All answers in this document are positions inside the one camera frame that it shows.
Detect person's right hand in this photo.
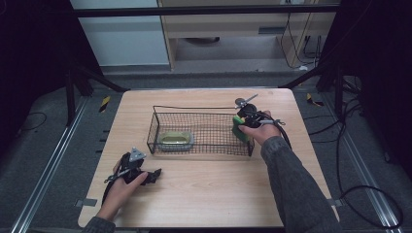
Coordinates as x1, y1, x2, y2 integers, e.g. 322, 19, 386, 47
238, 110, 283, 148

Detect light wooden desk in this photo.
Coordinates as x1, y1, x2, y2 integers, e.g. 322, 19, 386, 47
156, 0, 342, 71

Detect thin black floor cable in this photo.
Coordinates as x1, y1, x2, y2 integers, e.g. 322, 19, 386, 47
17, 112, 49, 134

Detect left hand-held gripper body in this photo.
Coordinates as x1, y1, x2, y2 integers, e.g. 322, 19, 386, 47
111, 147, 149, 186

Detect yellow black hazard tape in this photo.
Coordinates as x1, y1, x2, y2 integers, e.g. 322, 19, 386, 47
305, 92, 326, 108
98, 95, 112, 114

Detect left hand-held gripper cable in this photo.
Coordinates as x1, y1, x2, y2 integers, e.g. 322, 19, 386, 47
101, 170, 131, 207

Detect person's left hand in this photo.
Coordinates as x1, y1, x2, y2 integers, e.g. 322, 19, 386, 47
95, 157, 150, 223

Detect grey table edge bracket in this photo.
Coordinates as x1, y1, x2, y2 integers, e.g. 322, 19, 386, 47
326, 197, 344, 209
75, 198, 98, 208

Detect black horizontal bar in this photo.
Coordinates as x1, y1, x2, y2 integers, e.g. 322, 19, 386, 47
73, 4, 340, 18

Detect black hanging cables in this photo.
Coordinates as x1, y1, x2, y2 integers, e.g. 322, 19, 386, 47
279, 12, 323, 71

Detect green oval soap dish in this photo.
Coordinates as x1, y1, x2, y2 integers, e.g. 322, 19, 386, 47
156, 130, 195, 153

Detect black wire mesh basket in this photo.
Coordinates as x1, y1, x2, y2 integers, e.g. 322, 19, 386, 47
146, 105, 256, 158

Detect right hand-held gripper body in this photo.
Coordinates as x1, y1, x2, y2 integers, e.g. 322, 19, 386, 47
234, 93, 270, 129

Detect green and yellow sponge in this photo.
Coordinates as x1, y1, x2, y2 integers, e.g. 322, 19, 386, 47
231, 116, 253, 145

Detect black looped floor cable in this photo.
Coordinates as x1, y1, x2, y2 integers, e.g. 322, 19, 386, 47
304, 96, 404, 229

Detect black metal stand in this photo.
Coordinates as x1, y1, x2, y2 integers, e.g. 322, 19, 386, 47
278, 59, 346, 121
63, 62, 131, 128

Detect white cabinet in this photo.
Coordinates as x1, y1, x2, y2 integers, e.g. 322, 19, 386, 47
69, 0, 171, 68

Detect aluminium floor rail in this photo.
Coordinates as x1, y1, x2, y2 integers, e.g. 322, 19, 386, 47
9, 96, 89, 233
323, 92, 404, 233

